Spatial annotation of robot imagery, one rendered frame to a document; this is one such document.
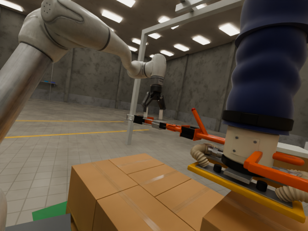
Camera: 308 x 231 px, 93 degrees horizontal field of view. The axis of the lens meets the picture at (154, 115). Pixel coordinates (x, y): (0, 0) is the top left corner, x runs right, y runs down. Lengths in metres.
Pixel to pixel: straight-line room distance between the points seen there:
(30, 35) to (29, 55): 0.06
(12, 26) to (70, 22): 17.03
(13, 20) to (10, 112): 17.09
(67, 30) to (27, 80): 0.22
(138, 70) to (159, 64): 0.14
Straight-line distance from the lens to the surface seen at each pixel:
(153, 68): 0.97
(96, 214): 1.31
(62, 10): 0.56
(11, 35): 17.42
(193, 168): 0.63
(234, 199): 0.80
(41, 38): 0.66
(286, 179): 0.43
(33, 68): 0.65
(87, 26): 0.57
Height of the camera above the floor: 1.30
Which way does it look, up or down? 5 degrees down
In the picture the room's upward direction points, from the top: 9 degrees clockwise
